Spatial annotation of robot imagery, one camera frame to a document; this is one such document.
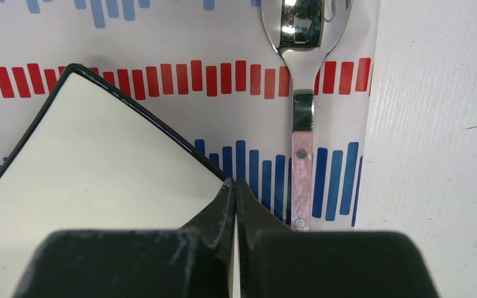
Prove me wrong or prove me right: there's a patterned cloth napkin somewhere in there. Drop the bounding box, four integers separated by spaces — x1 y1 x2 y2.
0 1 380 230

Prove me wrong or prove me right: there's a silver spoon pink handle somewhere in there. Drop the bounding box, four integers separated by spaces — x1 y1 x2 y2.
261 0 353 232

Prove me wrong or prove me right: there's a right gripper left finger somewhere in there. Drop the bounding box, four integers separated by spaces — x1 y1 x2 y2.
14 178 235 297

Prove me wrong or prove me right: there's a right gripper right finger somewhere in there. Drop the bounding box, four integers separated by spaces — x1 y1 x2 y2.
235 179 438 297

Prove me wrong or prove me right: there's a white square plate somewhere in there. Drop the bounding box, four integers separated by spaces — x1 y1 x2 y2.
0 63 226 297

